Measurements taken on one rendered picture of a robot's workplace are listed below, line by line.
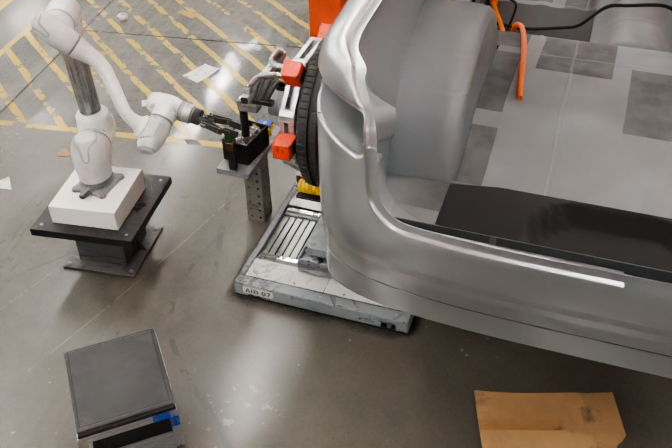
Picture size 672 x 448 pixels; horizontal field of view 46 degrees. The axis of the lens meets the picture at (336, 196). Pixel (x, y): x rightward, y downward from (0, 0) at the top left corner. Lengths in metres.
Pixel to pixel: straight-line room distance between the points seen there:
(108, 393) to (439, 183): 1.41
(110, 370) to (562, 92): 2.01
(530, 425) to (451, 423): 0.31
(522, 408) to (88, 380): 1.68
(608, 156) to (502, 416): 1.10
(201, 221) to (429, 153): 1.68
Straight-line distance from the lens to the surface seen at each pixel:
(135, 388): 3.05
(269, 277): 3.74
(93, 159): 3.74
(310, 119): 3.09
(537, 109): 3.14
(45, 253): 4.25
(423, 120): 2.86
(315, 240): 3.69
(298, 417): 3.30
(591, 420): 3.40
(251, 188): 4.06
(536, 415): 3.37
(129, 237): 3.73
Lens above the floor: 2.64
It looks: 38 degrees down
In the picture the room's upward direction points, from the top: 1 degrees counter-clockwise
